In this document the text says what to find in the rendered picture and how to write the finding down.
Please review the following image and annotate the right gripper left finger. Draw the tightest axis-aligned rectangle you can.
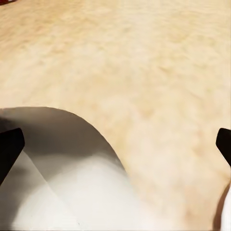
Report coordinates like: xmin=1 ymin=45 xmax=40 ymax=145
xmin=0 ymin=128 xmax=25 ymax=186

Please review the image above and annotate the saucer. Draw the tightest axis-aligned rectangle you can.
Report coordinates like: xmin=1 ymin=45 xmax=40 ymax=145
xmin=220 ymin=187 xmax=231 ymax=231

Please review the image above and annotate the paper coffee filter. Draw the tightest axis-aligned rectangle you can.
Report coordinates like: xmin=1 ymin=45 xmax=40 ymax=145
xmin=0 ymin=106 xmax=137 ymax=231

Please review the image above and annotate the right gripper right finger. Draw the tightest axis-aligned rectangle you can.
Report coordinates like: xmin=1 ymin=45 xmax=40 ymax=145
xmin=216 ymin=128 xmax=231 ymax=167

